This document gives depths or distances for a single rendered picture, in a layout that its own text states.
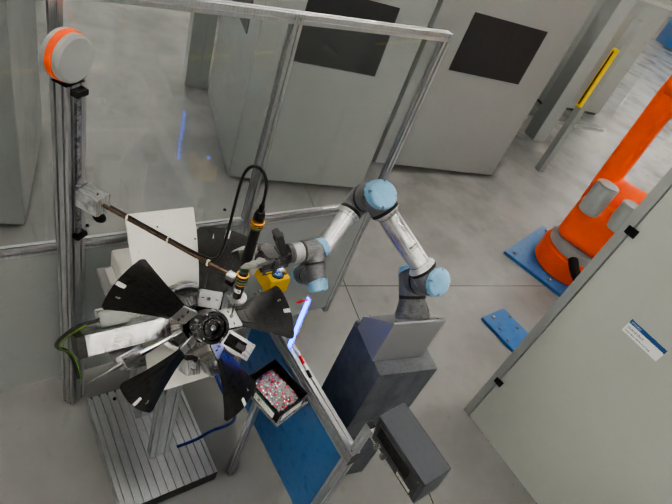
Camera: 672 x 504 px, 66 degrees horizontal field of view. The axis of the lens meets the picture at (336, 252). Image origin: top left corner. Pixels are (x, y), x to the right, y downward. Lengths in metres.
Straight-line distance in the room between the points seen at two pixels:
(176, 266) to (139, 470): 1.15
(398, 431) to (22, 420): 1.97
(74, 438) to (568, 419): 2.61
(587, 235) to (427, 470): 3.75
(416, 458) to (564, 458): 1.70
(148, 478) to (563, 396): 2.21
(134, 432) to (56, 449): 0.36
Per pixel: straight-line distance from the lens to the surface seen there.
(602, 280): 2.92
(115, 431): 2.95
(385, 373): 2.26
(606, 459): 3.26
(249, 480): 2.98
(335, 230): 2.03
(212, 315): 1.87
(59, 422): 3.08
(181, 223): 2.10
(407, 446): 1.82
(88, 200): 2.02
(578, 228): 5.24
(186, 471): 2.87
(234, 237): 1.93
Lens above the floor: 2.67
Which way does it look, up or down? 38 degrees down
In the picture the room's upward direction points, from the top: 23 degrees clockwise
